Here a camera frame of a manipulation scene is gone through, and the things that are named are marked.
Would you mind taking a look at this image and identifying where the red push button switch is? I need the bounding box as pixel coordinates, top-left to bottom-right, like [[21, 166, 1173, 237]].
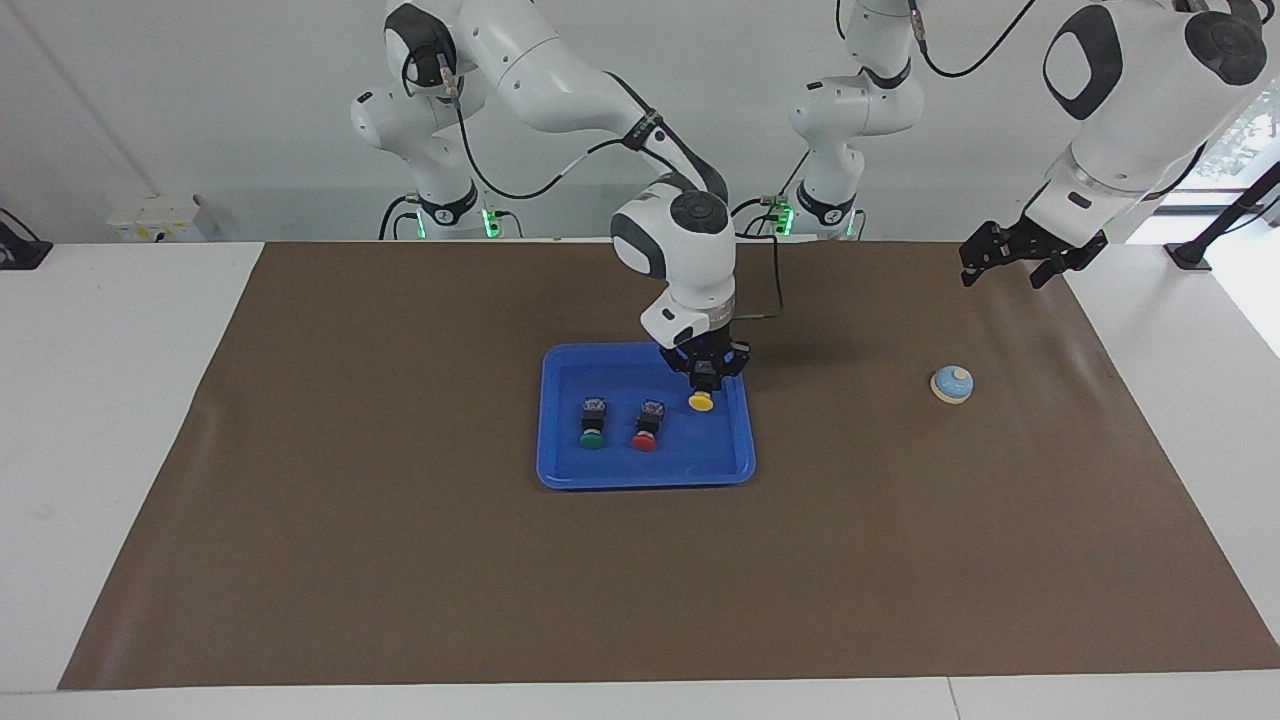
[[631, 399, 668, 453]]

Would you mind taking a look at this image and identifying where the blue plastic tray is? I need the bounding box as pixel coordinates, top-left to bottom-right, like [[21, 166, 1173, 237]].
[[536, 341, 757, 490]]

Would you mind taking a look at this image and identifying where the brown table mat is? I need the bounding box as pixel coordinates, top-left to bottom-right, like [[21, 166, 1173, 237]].
[[58, 240, 1280, 691]]

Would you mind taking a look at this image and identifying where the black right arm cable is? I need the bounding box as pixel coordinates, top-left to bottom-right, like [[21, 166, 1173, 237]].
[[403, 45, 786, 321]]

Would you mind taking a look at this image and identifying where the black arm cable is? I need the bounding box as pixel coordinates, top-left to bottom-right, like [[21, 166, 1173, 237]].
[[905, 0, 1041, 79], [403, 45, 786, 321]]

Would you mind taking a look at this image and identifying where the black left base cable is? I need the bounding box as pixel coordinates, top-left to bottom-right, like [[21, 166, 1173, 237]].
[[715, 150, 811, 237]]

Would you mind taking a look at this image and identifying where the black camera stand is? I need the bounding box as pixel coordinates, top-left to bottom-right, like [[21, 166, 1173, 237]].
[[1165, 160, 1280, 271]]

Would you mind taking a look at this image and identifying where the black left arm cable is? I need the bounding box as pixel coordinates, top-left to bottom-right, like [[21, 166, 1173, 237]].
[[905, 0, 1041, 79]]

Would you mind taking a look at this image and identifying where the window with white frame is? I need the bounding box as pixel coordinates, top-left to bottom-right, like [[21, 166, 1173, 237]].
[[1195, 85, 1280, 191]]

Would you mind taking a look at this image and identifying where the white wall outlet box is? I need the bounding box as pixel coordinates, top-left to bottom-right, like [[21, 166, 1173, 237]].
[[108, 195, 206, 243]]

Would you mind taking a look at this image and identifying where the black clamp mount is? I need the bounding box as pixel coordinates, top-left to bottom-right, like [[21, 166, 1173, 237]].
[[0, 208, 53, 271]]

